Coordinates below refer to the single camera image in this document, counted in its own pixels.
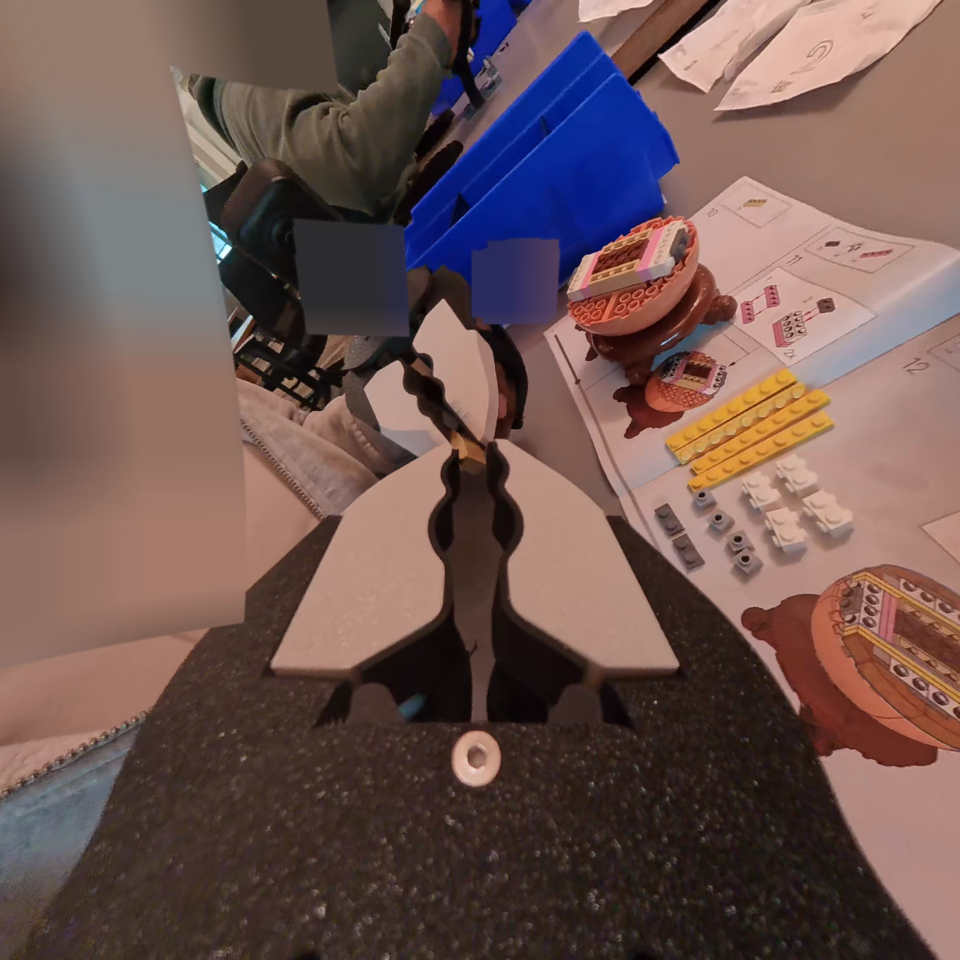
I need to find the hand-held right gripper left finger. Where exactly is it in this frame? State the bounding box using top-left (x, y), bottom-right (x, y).
top-left (270, 450), bottom-right (459, 679)

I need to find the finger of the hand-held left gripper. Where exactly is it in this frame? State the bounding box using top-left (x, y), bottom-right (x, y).
top-left (360, 357), bottom-right (451, 466)
top-left (413, 300), bottom-right (504, 447)

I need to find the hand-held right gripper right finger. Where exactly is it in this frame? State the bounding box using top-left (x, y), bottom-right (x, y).
top-left (488, 446), bottom-right (679, 684)

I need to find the blue plastic bin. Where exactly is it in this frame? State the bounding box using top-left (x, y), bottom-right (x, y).
top-left (432, 0), bottom-right (529, 114)
top-left (402, 30), bottom-right (681, 289)

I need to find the person's left hand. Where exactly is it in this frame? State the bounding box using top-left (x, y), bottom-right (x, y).
top-left (483, 318), bottom-right (532, 439)

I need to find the black office chair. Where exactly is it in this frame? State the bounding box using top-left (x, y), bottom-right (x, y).
top-left (203, 158), bottom-right (354, 376)

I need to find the brick flowerpot model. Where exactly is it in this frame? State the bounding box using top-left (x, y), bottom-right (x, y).
top-left (566, 215), bottom-right (741, 387)

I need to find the white paper sheet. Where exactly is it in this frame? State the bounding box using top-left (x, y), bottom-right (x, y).
top-left (660, 0), bottom-right (811, 94)
top-left (717, 0), bottom-right (943, 114)
top-left (578, 0), bottom-right (657, 24)

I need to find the brick set instruction booklet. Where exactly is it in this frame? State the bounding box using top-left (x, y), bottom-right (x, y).
top-left (543, 177), bottom-right (960, 960)

